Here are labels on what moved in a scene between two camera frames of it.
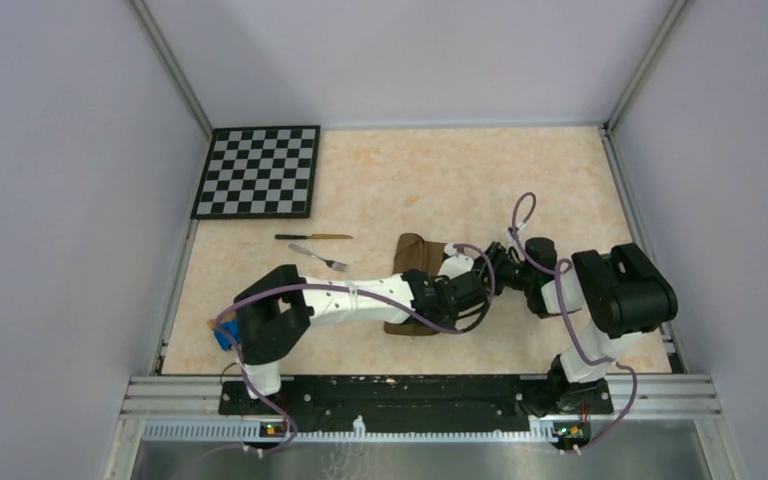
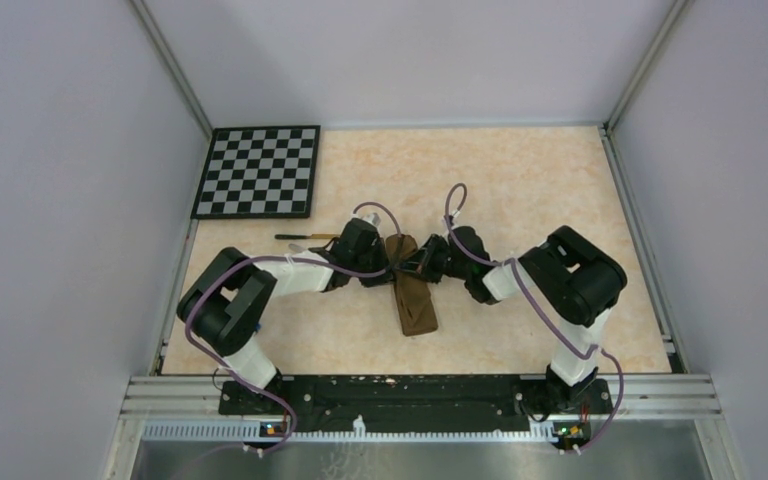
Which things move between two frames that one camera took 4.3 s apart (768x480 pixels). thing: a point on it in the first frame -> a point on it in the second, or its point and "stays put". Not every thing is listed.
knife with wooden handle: [312, 236] stays put
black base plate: [397, 398] stays put
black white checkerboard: [259, 173] stays put
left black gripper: [450, 322] -> [377, 246]
